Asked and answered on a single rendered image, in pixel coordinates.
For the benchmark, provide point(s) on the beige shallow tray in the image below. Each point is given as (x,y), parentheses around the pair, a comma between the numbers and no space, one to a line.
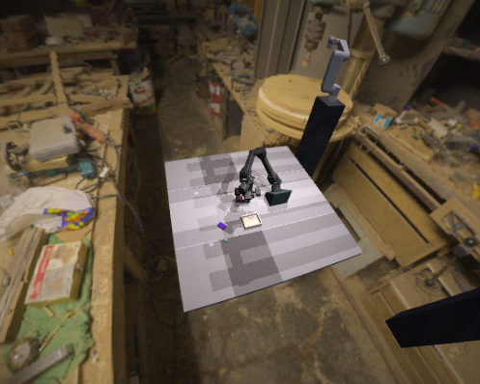
(251,220)

